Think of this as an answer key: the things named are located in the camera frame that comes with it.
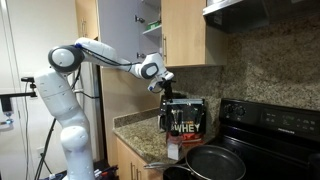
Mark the black camera on stand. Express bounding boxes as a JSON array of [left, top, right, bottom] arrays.
[[0, 77, 36, 125]]

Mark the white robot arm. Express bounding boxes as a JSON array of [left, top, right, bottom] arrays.
[[34, 37, 174, 180]]

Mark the small black pot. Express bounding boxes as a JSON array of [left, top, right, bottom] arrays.
[[163, 168, 195, 180]]

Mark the open grey cabinet door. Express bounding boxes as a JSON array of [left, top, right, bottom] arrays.
[[97, 0, 162, 62]]

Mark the black stove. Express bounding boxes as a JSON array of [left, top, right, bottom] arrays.
[[186, 98, 320, 180]]

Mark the black frying pan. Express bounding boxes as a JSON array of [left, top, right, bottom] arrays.
[[144, 145, 246, 180]]

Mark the black air fryer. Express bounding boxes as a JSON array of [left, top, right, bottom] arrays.
[[158, 95, 182, 132]]

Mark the green box on shelf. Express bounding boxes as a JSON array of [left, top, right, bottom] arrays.
[[146, 20, 161, 30]]

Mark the white salt shaker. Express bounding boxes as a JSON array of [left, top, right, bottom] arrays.
[[167, 135, 182, 160]]

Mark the wooden lower cabinet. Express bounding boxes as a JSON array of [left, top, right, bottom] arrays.
[[116, 138, 163, 180]]

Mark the black whey protein packet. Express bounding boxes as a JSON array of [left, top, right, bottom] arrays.
[[165, 99, 206, 144]]

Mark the wooden cabinet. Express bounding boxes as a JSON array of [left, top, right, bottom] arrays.
[[116, 138, 163, 180], [161, 0, 227, 67]]

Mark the black range hood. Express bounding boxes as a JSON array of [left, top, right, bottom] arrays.
[[203, 0, 320, 33]]

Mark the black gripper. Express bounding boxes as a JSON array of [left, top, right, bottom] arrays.
[[160, 80, 173, 99]]

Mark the wooden upper cabinet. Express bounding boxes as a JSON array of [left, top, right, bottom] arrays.
[[161, 0, 227, 67]]

